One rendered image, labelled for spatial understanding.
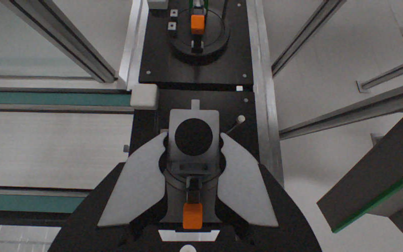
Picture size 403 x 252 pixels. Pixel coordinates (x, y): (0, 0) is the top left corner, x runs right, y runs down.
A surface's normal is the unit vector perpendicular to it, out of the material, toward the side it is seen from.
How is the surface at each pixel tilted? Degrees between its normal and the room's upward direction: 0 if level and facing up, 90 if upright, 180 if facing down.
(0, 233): 0
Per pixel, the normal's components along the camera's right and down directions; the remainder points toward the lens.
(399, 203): -0.11, 0.51
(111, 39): 0.04, -0.23
